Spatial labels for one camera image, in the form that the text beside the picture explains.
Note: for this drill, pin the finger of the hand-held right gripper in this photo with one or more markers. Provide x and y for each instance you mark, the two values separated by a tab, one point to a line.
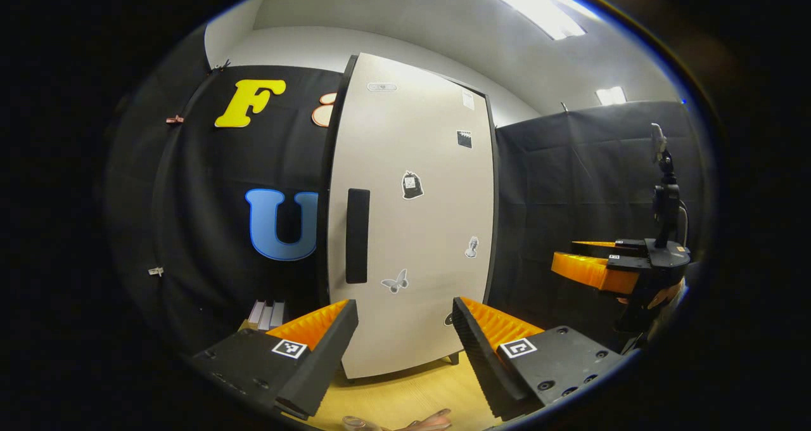
592	271
627	247

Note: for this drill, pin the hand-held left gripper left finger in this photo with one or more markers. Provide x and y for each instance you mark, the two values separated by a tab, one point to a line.
323	361

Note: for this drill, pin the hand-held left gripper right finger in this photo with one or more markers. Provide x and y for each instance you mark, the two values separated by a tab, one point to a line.
485	367

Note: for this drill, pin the beige cabinet door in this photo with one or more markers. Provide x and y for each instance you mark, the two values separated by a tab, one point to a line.
418	241

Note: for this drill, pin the grey cabinet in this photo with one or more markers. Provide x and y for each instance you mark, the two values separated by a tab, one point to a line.
324	165

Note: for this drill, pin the white box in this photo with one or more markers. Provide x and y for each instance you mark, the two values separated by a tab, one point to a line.
266	317
255	315
277	314

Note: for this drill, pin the small ceiling light panel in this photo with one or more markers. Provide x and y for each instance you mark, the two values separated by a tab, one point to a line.
611	95

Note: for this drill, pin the black backdrop cloth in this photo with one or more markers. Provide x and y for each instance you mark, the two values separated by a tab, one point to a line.
190	228

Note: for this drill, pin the large ceiling light panel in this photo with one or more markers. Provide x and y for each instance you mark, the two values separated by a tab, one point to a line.
532	3

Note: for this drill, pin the black clip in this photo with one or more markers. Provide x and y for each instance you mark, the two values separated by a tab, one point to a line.
220	66

